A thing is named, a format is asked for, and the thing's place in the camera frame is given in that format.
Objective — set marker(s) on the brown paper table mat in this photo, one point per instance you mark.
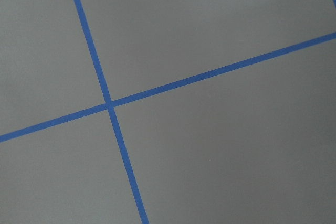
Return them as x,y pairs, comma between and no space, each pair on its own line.
167,111

